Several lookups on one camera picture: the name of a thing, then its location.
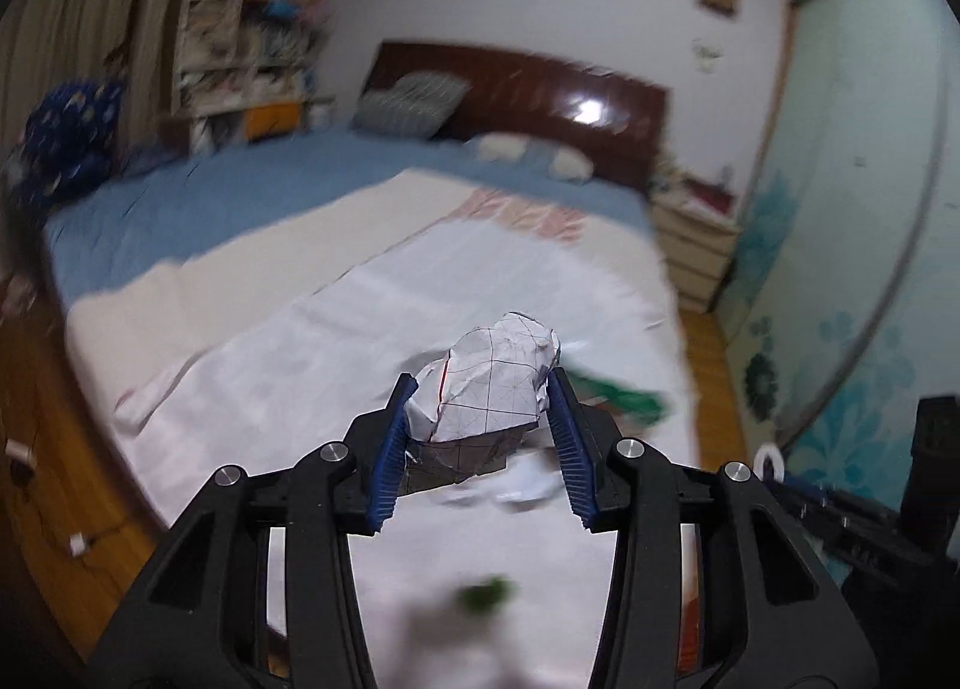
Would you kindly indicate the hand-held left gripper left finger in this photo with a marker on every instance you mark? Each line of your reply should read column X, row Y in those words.
column 390, row 468

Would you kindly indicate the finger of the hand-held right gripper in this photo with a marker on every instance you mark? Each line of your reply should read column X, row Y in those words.
column 855, row 524

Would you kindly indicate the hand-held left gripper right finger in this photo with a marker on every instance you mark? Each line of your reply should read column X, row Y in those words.
column 570, row 464

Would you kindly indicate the grid paper ball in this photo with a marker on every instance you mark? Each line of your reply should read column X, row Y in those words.
column 487, row 382

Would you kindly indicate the crumpled white tissue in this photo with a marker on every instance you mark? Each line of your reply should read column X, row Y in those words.
column 525, row 488

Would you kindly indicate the green plastic wrapper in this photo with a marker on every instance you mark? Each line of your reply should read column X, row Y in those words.
column 630, row 400

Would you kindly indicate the small green scrap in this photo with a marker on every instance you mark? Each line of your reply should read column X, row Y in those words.
column 486, row 595

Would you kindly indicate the cream blanket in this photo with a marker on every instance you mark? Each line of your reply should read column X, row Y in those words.
column 300, row 247

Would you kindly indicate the light wooden nightstand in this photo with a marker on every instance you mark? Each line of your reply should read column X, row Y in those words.
column 694, row 247

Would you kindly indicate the bed with blue sheet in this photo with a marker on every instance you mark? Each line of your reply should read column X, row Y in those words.
column 225, row 209

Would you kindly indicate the flower-printed sliding wardrobe door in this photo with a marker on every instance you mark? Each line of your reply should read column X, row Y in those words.
column 847, row 209

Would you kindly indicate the white pillow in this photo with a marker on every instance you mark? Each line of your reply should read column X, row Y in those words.
column 517, row 149

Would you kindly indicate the striped grey pillow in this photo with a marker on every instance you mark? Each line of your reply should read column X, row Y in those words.
column 409, row 106

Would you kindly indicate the orange box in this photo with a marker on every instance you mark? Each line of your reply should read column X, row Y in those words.
column 274, row 119

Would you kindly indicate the dark wooden headboard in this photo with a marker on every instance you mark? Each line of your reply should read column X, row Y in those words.
column 525, row 97

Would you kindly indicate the white power adapter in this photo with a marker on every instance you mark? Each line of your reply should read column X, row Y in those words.
column 19, row 453

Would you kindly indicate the cluttered wooden bookshelf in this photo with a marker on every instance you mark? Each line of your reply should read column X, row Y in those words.
column 240, row 37

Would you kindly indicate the blue printed bag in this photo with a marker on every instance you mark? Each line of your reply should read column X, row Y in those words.
column 67, row 134

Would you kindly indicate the beige curtain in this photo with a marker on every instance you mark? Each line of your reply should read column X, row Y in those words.
column 67, row 22

